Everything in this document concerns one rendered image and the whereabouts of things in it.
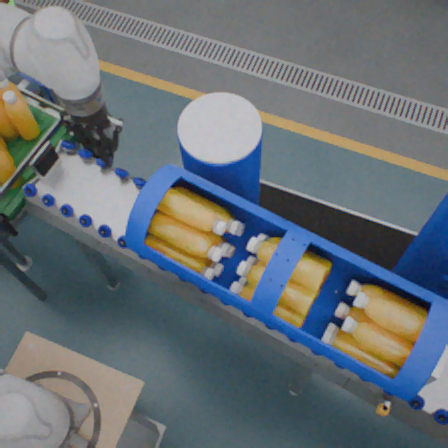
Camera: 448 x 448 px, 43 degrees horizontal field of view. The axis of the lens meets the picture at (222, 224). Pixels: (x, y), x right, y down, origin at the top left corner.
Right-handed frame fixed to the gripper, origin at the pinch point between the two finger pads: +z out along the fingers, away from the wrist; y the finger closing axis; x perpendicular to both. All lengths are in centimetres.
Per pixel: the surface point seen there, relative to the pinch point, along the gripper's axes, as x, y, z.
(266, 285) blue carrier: -17, 40, 28
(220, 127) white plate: 41, 19, 45
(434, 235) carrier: 22, 95, 70
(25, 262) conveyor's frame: 18, -77, 145
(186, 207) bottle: 2.4, 15.5, 28.6
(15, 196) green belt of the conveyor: 14, -48, 59
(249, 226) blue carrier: 7, 33, 47
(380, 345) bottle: -28, 70, 33
